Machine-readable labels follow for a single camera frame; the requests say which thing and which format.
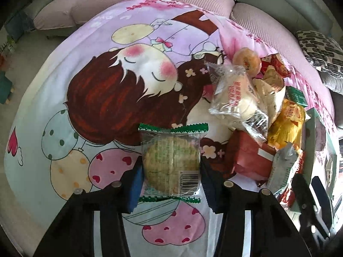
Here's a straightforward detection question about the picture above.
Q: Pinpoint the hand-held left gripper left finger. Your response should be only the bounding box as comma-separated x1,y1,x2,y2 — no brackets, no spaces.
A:
33,157,145,257

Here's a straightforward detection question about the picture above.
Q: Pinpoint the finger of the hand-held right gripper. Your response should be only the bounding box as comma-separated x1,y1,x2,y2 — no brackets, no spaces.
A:
292,175,331,244
310,176,335,216

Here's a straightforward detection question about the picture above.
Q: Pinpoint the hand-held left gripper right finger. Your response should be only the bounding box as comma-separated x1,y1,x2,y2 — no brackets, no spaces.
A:
200,157,313,257

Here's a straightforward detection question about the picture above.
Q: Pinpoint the silver green snack packet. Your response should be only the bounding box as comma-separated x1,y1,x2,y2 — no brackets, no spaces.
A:
265,143,299,193

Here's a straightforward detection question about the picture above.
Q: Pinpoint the green-edged clear rice cracker packet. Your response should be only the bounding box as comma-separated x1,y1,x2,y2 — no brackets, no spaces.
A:
138,123,209,204

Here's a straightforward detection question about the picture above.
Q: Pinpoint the red-brown snack packet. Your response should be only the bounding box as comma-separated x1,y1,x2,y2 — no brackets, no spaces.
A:
225,131,279,188

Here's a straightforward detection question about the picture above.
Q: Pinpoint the teal cardboard box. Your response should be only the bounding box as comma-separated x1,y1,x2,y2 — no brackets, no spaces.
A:
291,108,338,220

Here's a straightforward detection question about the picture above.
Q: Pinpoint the yellow bread packet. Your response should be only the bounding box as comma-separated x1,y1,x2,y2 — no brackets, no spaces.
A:
266,99,307,150

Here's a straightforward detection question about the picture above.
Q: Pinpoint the clear steamed cake packet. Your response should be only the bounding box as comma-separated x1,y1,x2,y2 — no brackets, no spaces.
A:
208,61,268,142

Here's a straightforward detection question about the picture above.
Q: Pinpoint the beige snack packet with barcode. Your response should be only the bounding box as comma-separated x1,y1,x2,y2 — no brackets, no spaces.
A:
253,86,287,125

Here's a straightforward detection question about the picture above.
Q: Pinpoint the grey pillow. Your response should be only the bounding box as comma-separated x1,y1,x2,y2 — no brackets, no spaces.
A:
320,72,343,94

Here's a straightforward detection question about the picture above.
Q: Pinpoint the small pale yellow snack packet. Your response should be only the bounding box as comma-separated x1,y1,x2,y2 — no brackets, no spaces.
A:
257,67,284,89

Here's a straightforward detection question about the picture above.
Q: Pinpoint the red cartoon snack packet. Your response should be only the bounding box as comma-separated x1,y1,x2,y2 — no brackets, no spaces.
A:
259,54,291,79

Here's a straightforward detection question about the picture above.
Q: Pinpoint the printed cartoon blanket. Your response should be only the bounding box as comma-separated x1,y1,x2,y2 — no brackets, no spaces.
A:
4,0,338,257

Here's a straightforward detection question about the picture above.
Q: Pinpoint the orange round bread packet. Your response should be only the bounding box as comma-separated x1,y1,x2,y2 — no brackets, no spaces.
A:
232,47,262,77

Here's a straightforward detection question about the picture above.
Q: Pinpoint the black white patterned pillow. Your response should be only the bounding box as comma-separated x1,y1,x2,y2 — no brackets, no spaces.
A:
296,30,343,75

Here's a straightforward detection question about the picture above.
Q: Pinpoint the teal stool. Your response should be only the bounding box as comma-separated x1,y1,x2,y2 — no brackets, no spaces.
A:
0,71,17,105

